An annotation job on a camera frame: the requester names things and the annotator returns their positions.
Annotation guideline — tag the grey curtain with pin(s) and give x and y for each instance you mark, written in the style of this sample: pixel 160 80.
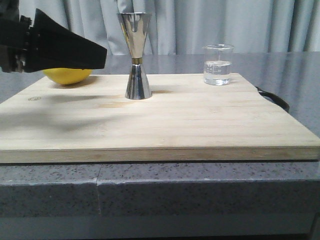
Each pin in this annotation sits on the grey curtain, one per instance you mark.
pixel 179 27

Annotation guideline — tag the black cutting board handle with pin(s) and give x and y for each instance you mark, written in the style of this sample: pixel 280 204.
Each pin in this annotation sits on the black cutting board handle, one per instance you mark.
pixel 274 98

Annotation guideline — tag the steel double jigger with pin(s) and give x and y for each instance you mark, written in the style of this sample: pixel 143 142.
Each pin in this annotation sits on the steel double jigger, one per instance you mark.
pixel 134 26

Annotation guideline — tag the wooden cutting board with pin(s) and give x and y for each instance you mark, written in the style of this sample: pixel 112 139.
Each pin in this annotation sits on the wooden cutting board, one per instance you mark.
pixel 184 120

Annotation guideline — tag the small glass beaker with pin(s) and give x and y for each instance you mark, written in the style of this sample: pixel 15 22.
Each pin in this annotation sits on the small glass beaker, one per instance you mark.
pixel 217 64

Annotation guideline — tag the yellow lemon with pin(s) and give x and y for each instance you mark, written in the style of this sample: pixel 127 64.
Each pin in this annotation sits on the yellow lemon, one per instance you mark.
pixel 67 76

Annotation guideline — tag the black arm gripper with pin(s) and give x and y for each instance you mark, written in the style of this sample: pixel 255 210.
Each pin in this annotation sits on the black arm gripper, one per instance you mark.
pixel 50 44

